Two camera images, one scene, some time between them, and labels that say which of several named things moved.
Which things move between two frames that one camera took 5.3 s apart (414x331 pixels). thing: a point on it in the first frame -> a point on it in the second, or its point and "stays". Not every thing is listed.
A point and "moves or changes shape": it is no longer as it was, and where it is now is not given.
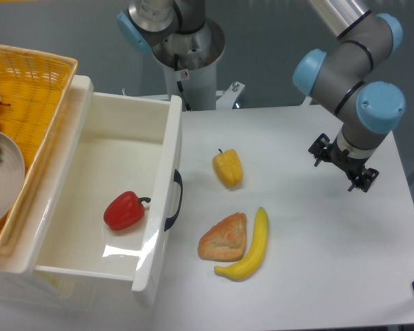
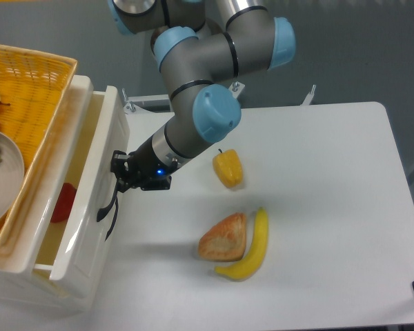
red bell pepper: x=125 y=212 -> x=65 y=203
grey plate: x=5 y=181 stays
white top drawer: x=107 y=197 moves or changes shape
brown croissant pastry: x=225 y=241 stays
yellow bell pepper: x=228 y=166 stays
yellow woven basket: x=33 y=87 stays
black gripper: x=352 y=167 -> x=139 y=169
